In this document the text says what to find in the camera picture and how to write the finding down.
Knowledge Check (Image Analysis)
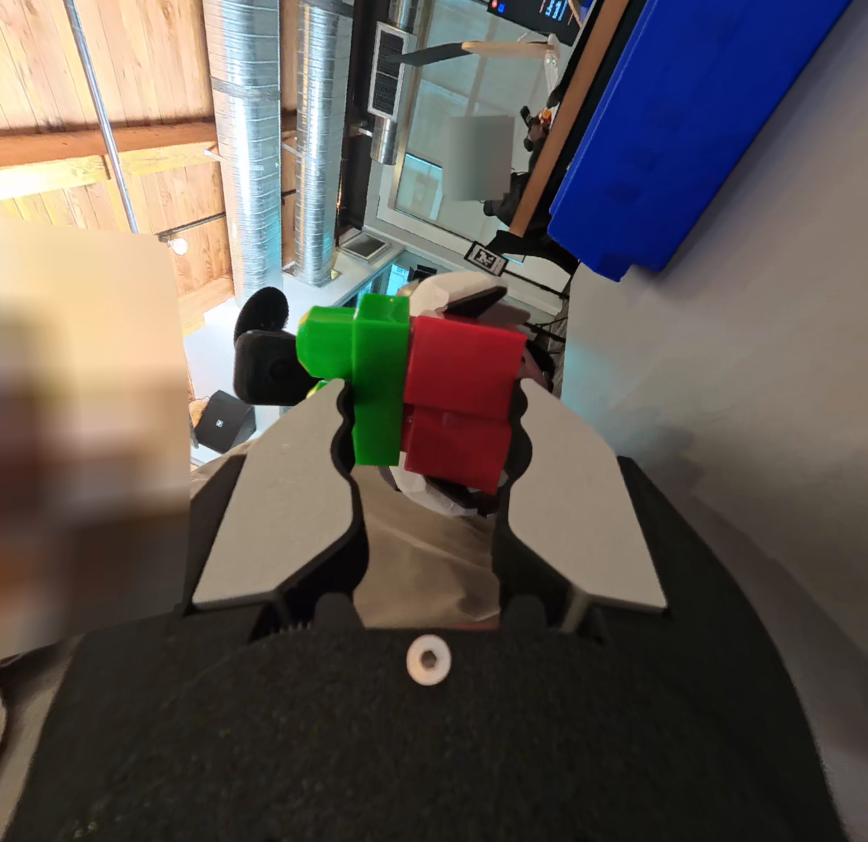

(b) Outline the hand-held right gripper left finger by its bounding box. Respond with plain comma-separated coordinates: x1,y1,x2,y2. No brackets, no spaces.
193,388,370,610

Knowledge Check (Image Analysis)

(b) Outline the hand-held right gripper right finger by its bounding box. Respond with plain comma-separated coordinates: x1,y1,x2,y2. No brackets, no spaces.
495,378,668,612

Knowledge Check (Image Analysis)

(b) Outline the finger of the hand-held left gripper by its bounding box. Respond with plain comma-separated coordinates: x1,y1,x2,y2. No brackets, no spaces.
384,463,511,520

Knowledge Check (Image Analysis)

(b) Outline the red toy block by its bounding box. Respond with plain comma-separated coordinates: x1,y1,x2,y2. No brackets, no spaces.
405,316,530,417
401,406,514,494

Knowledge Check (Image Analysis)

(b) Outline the green double toy block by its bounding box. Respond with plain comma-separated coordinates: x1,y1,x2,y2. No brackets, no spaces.
299,293,412,466

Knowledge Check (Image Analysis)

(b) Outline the blue plastic bin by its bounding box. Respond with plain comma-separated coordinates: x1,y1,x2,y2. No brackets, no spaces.
550,0,868,283

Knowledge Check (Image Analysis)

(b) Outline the small black box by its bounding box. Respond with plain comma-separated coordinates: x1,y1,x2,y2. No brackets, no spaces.
194,392,257,451

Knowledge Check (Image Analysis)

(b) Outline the silver ventilation duct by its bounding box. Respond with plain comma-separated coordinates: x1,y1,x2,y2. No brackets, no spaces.
201,0,286,298
292,0,356,287

